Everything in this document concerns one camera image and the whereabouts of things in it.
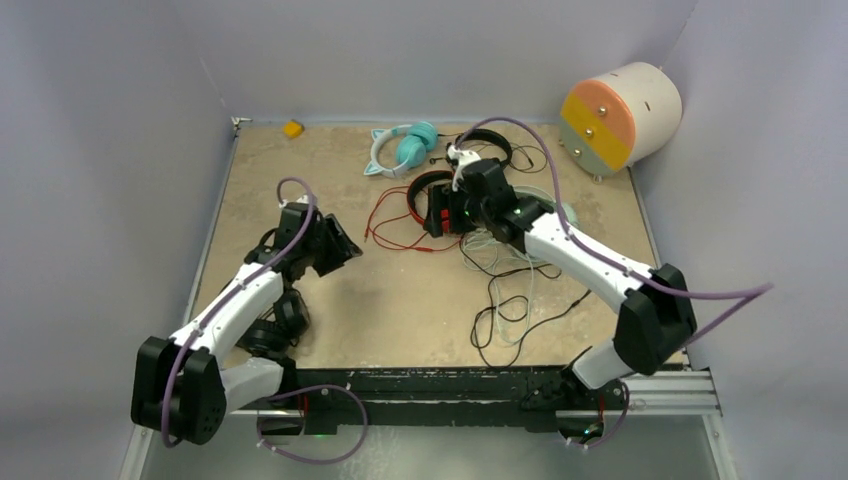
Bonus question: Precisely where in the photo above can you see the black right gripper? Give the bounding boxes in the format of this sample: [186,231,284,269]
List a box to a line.
[424,182,493,239]

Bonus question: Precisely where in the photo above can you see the red headphones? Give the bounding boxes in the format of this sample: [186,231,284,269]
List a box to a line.
[364,170,465,254]

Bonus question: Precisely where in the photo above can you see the small black headphones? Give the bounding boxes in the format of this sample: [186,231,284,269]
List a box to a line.
[425,128,549,174]

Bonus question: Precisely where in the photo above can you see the black blue gaming headphones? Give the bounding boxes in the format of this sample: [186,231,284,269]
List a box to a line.
[236,289,310,360]

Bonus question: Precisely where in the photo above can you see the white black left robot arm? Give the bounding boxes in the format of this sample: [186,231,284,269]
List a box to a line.
[130,201,362,446]

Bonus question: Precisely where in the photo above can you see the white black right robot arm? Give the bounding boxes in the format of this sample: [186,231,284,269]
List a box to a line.
[425,151,697,407]

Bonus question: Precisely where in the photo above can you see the teal cat ear headphones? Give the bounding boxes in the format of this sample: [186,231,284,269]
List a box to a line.
[363,121,439,178]

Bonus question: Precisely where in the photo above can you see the mint green headphones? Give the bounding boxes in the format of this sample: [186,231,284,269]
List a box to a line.
[460,185,581,349]

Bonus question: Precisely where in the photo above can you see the small yellow block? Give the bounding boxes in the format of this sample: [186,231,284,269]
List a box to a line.
[281,120,305,139]

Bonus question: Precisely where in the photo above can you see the round pastel drawer box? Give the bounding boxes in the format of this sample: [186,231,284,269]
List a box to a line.
[559,62,683,178]

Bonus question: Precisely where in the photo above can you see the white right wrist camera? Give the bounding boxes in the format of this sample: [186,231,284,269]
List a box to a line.
[446,144,482,192]

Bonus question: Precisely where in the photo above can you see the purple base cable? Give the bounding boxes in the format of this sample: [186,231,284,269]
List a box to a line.
[256,384,371,466]

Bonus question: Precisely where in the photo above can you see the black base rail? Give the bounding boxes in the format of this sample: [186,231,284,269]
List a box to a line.
[254,366,626,437]

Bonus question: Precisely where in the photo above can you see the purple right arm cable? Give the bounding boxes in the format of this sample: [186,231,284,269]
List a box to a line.
[453,117,775,352]

